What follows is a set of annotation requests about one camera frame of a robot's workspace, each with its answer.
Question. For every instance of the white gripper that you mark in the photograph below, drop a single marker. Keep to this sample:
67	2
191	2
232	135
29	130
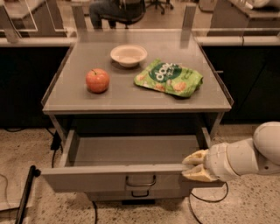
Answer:
217	161

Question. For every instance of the grey top drawer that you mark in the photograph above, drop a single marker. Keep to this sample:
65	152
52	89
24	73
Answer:
93	164

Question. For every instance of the grey drawer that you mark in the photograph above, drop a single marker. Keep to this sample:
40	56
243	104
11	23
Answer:
93	164
138	195

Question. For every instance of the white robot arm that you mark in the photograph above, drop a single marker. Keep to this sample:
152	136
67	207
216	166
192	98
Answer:
259	154

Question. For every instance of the grey drawer cabinet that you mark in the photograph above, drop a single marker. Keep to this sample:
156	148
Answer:
125	109

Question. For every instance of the grey bottom drawer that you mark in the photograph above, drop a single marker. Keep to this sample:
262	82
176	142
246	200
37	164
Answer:
138	195

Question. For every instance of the green chip bag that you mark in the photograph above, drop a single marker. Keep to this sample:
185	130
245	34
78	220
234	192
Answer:
169	78

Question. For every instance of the white bowl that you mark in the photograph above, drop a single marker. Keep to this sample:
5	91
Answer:
128	55

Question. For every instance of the red apple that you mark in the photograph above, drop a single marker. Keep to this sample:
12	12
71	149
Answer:
97	80

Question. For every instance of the grey desk right background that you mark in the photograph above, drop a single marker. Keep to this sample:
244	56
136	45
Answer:
245	18

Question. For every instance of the grey desk background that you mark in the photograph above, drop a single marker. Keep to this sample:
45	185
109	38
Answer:
35	18
245	18

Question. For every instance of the black pole on floor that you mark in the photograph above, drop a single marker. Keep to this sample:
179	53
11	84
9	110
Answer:
32	174

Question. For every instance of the background office chair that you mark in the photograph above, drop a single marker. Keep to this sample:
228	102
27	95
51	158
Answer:
162	4

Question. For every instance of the black office chair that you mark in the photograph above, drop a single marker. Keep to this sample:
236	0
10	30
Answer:
125	11

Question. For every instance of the grey desk left background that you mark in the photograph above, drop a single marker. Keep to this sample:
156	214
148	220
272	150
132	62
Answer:
35	18

